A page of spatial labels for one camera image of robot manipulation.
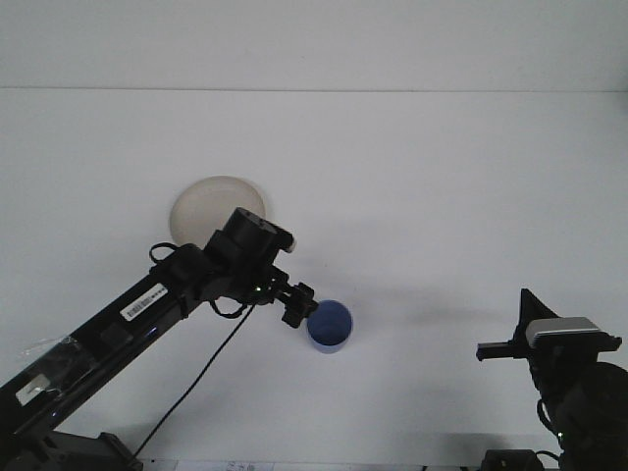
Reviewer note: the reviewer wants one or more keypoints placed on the pale blue cup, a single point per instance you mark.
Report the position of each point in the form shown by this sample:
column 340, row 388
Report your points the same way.
column 329, row 326

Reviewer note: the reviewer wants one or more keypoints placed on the pale round plate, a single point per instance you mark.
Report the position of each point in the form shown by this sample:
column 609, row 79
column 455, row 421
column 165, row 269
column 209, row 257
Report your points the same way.
column 206, row 206

